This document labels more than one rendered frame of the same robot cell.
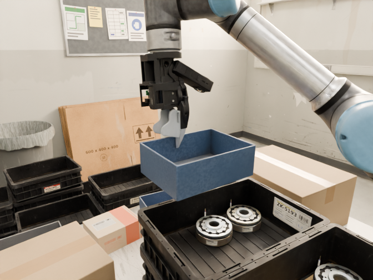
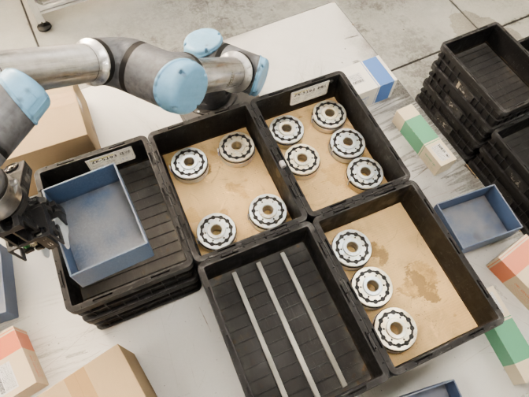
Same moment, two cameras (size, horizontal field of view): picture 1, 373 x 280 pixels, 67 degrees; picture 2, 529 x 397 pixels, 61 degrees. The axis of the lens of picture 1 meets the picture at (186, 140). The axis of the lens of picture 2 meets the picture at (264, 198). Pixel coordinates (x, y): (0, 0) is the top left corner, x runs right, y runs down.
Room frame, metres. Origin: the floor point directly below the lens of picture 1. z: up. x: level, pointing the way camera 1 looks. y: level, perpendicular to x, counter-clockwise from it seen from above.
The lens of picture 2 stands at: (0.21, 0.29, 1.95)
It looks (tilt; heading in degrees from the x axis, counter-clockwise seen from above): 63 degrees down; 275
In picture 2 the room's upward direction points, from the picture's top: 3 degrees clockwise
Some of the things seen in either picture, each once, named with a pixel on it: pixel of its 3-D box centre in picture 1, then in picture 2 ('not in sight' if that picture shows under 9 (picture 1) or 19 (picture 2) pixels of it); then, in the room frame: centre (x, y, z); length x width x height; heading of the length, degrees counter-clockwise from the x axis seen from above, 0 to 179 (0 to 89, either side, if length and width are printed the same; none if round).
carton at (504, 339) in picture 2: not in sight; (502, 334); (-0.42, -0.01, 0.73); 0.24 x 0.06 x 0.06; 118
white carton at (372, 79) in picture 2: not in sight; (360, 85); (0.00, -0.78, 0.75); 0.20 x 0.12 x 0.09; 33
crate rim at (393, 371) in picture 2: not in sight; (403, 268); (-0.10, -0.08, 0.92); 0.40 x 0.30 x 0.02; 121
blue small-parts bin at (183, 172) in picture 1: (196, 159); (98, 223); (0.57, -0.02, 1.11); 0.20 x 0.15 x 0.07; 125
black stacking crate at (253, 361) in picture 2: not in sight; (287, 324); (0.16, 0.07, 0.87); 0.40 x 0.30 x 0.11; 121
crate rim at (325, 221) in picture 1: (230, 219); (111, 217); (0.62, -0.11, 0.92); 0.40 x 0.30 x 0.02; 121
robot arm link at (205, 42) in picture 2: not in sight; (205, 55); (0.50, -0.68, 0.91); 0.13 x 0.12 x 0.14; 160
